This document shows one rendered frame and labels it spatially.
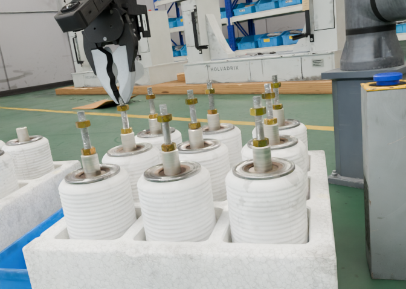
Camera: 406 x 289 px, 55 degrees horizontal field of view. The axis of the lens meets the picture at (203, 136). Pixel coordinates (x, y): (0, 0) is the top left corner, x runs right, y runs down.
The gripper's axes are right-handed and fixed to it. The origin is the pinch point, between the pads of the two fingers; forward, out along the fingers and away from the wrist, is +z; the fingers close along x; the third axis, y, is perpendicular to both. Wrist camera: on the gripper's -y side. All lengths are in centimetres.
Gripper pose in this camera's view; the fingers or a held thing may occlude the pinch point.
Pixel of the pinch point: (118, 96)
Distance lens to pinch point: 64.1
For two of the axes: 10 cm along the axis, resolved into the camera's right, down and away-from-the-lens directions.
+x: -9.2, 0.3, 3.9
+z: 1.2, 9.7, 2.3
